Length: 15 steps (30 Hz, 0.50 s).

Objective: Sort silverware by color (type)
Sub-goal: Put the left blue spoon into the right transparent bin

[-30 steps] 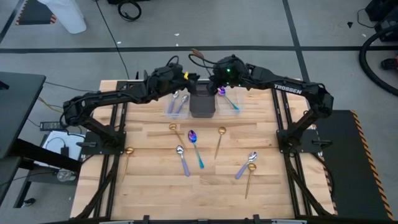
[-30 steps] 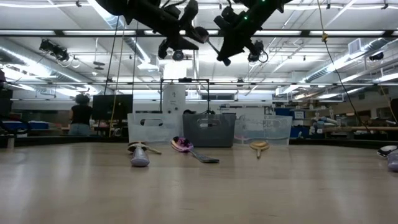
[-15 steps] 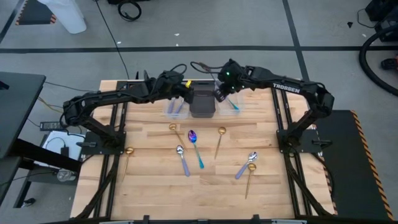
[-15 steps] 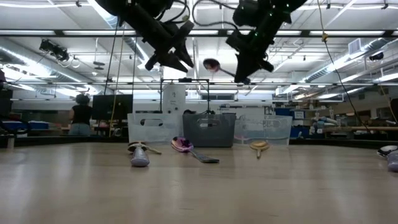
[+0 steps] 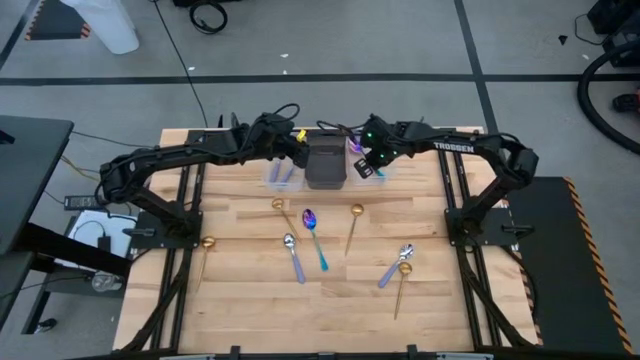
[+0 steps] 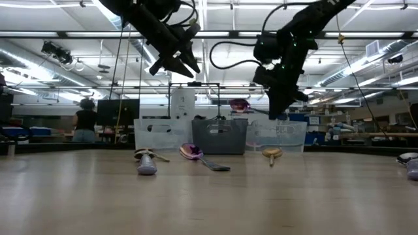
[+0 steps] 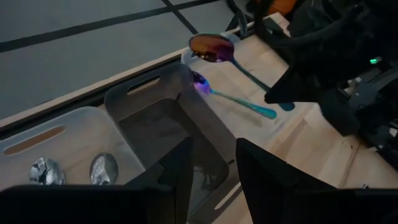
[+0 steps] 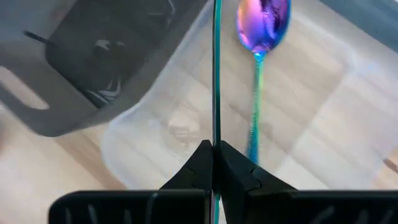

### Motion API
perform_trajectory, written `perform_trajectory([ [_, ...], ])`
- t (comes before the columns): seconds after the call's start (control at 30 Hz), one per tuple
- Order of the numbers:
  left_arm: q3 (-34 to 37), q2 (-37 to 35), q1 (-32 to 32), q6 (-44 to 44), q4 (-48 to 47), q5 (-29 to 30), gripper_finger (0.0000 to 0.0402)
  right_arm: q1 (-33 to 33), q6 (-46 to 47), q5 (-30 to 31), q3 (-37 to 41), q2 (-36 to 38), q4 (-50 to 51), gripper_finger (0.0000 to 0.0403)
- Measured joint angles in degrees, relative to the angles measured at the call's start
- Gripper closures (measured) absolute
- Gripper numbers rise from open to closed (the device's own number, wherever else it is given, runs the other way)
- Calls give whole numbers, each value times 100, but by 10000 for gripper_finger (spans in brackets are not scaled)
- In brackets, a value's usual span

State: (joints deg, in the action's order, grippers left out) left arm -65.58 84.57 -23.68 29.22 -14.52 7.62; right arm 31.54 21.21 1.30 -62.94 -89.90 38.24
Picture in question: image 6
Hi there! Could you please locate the long black hanging cable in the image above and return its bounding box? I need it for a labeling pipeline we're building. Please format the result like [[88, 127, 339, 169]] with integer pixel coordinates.
[[335, 12, 390, 140]]

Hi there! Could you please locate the thin yellow hanging cable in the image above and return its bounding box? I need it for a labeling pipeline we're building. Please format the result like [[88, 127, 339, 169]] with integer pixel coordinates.
[[114, 31, 132, 144]]

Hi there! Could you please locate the gold spoon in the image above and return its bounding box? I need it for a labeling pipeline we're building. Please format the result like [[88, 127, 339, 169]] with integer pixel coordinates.
[[133, 148, 171, 163], [261, 147, 283, 168]]

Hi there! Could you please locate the black computer monitor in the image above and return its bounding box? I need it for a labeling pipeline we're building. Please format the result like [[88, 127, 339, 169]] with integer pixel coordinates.
[[96, 99, 141, 127]]

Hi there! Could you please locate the blue cabinet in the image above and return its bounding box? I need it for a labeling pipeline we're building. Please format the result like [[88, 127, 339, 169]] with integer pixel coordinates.
[[288, 112, 310, 123]]

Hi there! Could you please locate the white sign board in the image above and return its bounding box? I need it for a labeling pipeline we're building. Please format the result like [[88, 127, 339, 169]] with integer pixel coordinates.
[[170, 88, 197, 120]]

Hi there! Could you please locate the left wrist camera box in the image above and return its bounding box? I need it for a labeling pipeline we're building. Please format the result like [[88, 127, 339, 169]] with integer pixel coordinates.
[[182, 22, 202, 42]]

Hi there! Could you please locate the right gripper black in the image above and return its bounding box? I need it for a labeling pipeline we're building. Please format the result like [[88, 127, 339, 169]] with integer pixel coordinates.
[[267, 60, 310, 121]]

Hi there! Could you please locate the black metal stand frame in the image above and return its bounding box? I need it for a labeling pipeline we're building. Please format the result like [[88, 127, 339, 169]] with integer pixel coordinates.
[[167, 80, 226, 121]]

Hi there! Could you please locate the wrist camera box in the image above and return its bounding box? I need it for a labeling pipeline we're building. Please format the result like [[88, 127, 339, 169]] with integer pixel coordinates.
[[253, 65, 278, 87], [182, 22, 202, 42]]

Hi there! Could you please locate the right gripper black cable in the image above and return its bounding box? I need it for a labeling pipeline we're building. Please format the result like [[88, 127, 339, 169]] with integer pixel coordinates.
[[208, 2, 314, 71]]

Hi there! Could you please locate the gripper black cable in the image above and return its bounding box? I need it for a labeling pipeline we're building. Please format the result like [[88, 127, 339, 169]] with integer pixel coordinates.
[[168, 0, 200, 29], [208, 2, 314, 71]]

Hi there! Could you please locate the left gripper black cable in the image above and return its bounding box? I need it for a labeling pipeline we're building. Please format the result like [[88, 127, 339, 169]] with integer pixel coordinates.
[[168, 0, 200, 29]]

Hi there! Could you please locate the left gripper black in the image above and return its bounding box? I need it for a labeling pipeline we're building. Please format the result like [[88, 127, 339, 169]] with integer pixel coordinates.
[[149, 27, 202, 79]]

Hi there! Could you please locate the dark grey plastic storage bin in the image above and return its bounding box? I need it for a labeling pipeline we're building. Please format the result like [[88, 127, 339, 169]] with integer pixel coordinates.
[[191, 117, 249, 155]]

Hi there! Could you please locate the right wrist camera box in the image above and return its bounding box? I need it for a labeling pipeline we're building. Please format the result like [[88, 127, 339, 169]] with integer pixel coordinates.
[[253, 65, 278, 87]]

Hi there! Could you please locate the clear plastic storage bin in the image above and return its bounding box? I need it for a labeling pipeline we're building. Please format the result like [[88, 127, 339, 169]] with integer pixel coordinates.
[[133, 117, 193, 152], [245, 119, 308, 153]]

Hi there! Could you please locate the blue storage crate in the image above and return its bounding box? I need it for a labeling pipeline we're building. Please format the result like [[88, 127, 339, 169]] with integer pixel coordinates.
[[0, 126, 52, 138]]

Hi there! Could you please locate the thin black hanging cable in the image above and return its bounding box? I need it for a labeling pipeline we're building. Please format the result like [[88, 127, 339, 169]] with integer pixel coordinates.
[[108, 24, 124, 101]]

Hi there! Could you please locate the silver spoon lavender handle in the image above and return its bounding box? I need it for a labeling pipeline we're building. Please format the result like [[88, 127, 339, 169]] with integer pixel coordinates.
[[395, 152, 418, 181], [134, 149, 159, 176]]

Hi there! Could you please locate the person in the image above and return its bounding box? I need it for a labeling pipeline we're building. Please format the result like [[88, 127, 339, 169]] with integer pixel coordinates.
[[71, 97, 99, 144]]

